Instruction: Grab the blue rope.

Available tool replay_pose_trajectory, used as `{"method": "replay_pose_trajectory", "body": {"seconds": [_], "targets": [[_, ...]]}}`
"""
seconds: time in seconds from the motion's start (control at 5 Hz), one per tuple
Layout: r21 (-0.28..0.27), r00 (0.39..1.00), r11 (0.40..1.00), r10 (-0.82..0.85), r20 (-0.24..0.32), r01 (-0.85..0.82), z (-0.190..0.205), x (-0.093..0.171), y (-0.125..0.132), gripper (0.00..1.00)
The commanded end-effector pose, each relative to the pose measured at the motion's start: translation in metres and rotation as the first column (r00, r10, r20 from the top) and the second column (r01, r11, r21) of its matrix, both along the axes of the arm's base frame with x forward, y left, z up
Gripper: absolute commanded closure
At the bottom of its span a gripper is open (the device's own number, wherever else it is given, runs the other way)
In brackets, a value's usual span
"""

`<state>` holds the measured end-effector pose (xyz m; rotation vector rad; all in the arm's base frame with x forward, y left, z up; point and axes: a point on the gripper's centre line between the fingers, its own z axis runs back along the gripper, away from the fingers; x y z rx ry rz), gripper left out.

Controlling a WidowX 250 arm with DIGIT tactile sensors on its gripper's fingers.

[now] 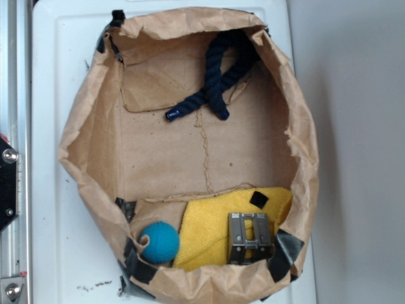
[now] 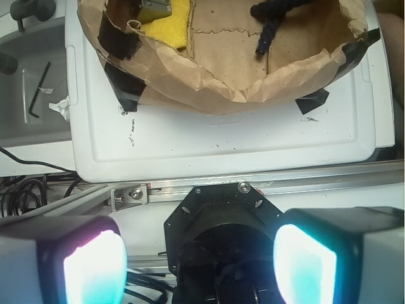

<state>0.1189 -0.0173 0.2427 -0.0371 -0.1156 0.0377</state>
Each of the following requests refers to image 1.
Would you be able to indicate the brown paper bag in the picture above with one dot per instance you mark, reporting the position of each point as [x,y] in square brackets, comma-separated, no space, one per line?
[134,168]

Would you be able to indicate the yellow microfiber cloth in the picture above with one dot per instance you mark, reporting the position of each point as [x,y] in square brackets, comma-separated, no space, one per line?
[204,228]

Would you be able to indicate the teal rubber ball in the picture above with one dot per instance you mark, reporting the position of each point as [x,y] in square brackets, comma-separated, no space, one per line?
[163,245]

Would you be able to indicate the black mounting plate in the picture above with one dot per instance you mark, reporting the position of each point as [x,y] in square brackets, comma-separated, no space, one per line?
[8,184]

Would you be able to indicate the aluminium frame rail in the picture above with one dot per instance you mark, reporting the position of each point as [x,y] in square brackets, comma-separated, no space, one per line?
[16,283]

